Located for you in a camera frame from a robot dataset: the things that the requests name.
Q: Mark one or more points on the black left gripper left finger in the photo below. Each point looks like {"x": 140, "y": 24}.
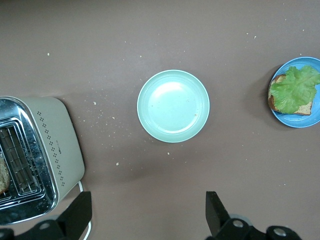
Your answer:
{"x": 72, "y": 220}

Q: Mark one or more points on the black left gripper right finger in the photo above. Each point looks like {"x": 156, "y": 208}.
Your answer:
{"x": 220, "y": 222}

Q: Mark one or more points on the brown bread slice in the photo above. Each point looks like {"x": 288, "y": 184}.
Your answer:
{"x": 3, "y": 175}
{"x": 303, "y": 110}

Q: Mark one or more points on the green lettuce leaf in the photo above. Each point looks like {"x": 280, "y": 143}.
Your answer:
{"x": 295, "y": 90}

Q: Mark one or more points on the mint green plate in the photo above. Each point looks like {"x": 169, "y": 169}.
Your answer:
{"x": 172, "y": 107}

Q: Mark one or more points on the blue plate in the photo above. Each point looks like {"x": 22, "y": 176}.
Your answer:
{"x": 295, "y": 121}

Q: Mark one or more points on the beige chrome toaster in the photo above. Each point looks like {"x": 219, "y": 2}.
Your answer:
{"x": 57, "y": 125}

